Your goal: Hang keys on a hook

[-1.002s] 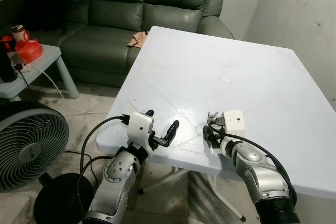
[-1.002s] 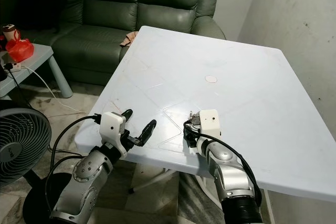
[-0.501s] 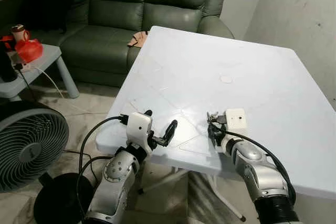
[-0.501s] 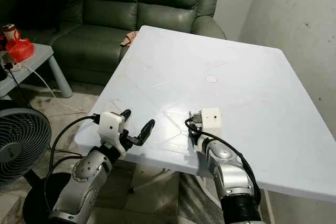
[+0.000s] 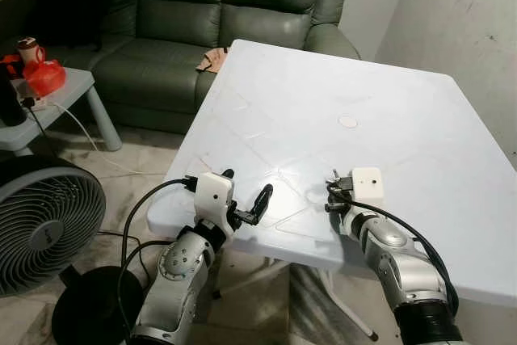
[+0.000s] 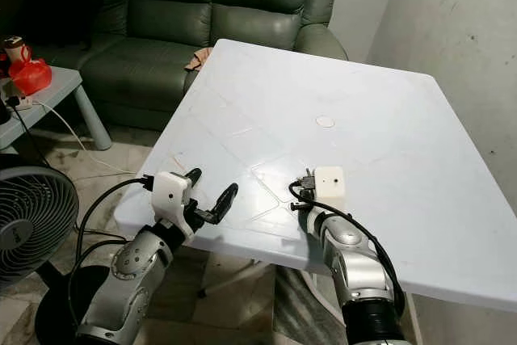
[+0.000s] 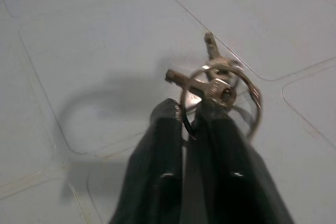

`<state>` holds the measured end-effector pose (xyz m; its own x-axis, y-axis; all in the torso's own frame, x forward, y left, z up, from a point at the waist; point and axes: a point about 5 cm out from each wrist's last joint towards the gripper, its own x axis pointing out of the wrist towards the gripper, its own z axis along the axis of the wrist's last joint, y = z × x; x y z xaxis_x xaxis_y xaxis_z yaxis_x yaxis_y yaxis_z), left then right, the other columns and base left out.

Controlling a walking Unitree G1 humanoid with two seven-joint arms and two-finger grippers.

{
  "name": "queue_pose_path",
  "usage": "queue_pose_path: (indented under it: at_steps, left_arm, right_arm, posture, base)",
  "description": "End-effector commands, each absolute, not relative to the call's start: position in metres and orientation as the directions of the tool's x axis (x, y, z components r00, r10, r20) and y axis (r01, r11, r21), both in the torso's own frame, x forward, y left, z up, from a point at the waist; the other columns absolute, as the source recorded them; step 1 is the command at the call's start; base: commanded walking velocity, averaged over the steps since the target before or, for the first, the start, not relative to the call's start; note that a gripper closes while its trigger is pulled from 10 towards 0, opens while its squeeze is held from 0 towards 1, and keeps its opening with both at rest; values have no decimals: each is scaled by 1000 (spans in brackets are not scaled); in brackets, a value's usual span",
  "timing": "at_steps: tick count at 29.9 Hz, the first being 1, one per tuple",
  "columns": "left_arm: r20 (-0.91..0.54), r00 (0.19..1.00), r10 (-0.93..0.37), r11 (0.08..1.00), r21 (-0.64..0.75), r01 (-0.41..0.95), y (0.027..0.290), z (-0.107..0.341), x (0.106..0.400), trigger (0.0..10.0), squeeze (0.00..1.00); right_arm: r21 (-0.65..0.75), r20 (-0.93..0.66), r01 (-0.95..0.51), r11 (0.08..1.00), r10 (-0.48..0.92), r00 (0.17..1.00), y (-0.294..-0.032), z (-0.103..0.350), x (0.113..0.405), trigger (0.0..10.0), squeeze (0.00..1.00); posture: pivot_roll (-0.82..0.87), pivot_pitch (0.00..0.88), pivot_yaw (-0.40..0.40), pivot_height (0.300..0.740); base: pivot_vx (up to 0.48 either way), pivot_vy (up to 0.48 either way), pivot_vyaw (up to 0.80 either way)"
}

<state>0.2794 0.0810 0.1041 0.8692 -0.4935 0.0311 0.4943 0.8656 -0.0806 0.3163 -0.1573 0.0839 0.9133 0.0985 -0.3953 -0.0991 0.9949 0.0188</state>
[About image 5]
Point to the small grey side table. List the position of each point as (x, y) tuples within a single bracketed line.
[(69, 86)]

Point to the green leather sofa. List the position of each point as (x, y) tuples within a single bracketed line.
[(186, 54)]

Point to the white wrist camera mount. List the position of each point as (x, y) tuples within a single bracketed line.
[(367, 185), (214, 195)]

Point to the grey floor fan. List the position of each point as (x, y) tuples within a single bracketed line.
[(48, 224)]

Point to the brown paper cup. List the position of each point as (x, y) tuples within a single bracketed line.
[(30, 50)]

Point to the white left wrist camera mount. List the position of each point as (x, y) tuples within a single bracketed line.
[(214, 195)]

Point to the white plastic table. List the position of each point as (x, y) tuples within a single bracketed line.
[(363, 78)]

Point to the round white table cap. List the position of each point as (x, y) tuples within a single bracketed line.
[(347, 121)]

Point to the brown crumpled cloth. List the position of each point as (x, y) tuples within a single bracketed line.
[(214, 61)]

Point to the white power strip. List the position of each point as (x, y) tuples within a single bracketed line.
[(34, 103)]

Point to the red plastic bag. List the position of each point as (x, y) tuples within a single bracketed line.
[(44, 78)]

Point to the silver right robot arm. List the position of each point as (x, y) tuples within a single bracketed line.
[(404, 268)]

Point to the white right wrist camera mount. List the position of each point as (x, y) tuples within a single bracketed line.
[(367, 185)]

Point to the black cylindrical object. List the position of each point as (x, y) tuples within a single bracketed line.
[(10, 107)]

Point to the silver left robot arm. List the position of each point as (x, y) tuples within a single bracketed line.
[(174, 280)]

